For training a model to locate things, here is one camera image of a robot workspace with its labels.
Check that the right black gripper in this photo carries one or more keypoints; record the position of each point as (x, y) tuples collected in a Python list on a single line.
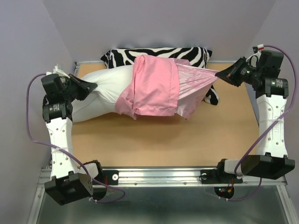
[(232, 74)]

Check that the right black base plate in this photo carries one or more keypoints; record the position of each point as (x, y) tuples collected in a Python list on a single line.
[(215, 176)]

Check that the zebra striped pillow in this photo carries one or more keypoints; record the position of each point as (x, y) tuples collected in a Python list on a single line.
[(197, 57)]

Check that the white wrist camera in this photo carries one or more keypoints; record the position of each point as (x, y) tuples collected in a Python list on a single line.
[(254, 58), (58, 70)]

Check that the pink pillowcase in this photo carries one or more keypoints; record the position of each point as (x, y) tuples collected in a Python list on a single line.
[(163, 87)]

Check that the white pillow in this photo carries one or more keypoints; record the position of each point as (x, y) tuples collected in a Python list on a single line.
[(110, 84)]

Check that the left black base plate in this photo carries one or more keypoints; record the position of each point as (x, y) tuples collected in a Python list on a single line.
[(108, 177)]

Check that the aluminium mounting rail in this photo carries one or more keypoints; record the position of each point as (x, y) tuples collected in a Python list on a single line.
[(168, 177)]

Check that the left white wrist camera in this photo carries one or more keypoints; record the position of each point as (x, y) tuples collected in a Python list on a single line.
[(58, 70)]

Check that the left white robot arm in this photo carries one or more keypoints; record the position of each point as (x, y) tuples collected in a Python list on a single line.
[(70, 181)]

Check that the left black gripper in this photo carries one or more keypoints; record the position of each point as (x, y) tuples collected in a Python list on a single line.
[(83, 87)]

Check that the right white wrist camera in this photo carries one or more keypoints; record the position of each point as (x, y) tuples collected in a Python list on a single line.
[(254, 58)]

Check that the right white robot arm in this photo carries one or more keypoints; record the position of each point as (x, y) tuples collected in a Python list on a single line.
[(267, 157)]

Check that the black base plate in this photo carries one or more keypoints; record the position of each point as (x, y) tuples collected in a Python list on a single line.
[(215, 176), (108, 177)]

